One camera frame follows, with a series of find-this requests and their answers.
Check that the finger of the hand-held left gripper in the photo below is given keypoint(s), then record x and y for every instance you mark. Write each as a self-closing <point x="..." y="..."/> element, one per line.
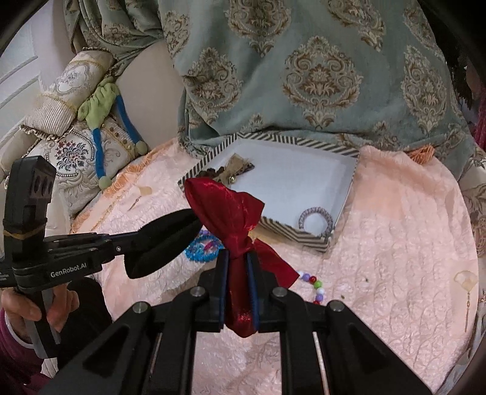
<point x="167" y="228"/>
<point x="152" y="264"/>

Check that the grey scrunchie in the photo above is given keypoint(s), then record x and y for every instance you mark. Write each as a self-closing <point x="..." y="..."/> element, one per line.
<point x="303" y="217"/>

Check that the gold fan tassel earring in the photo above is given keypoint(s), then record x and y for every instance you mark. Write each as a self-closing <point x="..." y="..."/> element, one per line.
<point x="464" y="281"/>

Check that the striped white cardboard box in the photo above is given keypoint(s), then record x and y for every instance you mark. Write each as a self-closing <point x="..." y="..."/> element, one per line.
<point x="296" y="178"/>

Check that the red satin hair bow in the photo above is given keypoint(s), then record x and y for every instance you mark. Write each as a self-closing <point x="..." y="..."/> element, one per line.
<point x="227" y="212"/>

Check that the teal damask cloth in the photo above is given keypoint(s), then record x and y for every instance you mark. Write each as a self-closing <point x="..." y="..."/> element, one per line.
<point x="106" y="26"/>

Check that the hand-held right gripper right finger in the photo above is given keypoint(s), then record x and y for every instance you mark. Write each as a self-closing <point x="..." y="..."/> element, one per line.
<point x="252" y="290"/>

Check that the green and blue plush toy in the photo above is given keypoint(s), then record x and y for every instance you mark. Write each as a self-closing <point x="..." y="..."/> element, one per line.
<point x="98" y="102"/>

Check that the beige floral cushion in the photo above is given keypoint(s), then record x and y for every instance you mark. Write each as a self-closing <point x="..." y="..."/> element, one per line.
<point x="474" y="197"/>

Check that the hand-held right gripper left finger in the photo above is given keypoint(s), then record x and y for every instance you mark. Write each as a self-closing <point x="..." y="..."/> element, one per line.
<point x="224" y="290"/>

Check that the leopard burlap bow with bells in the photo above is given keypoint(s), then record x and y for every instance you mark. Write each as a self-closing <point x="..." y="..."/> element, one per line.
<point x="235" y="164"/>

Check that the beige sofa backrest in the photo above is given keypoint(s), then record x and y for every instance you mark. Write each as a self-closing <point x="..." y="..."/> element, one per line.
<point x="152" y="95"/>

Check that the person's left hand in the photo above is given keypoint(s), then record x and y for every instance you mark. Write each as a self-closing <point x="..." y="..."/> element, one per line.
<point x="19" y="307"/>

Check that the cream embroidered cushion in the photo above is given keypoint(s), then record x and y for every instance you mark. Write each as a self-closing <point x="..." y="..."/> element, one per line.
<point x="72" y="155"/>

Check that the white wrist bangle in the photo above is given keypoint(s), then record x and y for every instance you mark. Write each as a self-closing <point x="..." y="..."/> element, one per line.
<point x="17" y="333"/>

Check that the teal damask cushion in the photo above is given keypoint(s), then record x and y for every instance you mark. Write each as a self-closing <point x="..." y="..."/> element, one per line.
<point x="322" y="76"/>

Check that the person's left forearm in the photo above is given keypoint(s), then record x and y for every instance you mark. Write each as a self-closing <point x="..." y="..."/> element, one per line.
<point x="15" y="357"/>

